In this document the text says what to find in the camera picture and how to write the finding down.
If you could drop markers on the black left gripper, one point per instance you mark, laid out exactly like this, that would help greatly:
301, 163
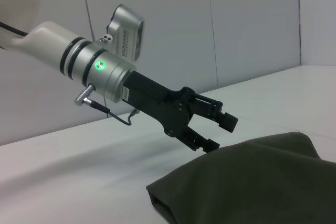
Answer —
155, 100

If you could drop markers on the dark green shirt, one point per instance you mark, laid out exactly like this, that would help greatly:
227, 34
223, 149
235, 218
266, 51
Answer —
249, 182

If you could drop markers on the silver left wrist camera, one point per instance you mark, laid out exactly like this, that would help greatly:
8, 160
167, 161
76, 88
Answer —
128, 35

